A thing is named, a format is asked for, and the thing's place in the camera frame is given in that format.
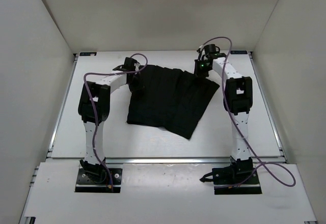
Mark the black pleated skirt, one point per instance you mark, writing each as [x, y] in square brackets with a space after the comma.
[172, 99]

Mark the right blue corner label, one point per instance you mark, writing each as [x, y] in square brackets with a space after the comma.
[238, 52]

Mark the left blue corner label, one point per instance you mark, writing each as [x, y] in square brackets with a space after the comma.
[87, 54]

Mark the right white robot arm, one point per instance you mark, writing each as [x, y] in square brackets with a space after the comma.
[238, 100]

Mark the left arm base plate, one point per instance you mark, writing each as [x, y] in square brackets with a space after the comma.
[87, 183]

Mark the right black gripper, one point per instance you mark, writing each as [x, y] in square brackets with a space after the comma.
[197, 71]

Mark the aluminium table edge rail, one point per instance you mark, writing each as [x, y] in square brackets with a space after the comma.
[280, 159]

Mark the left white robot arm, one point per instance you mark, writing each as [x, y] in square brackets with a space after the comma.
[94, 109]

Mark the blue corner label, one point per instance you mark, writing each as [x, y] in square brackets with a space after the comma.
[87, 54]
[238, 52]

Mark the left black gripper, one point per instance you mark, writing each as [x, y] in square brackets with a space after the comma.
[139, 88]

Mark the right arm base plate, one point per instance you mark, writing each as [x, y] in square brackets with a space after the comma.
[231, 181]

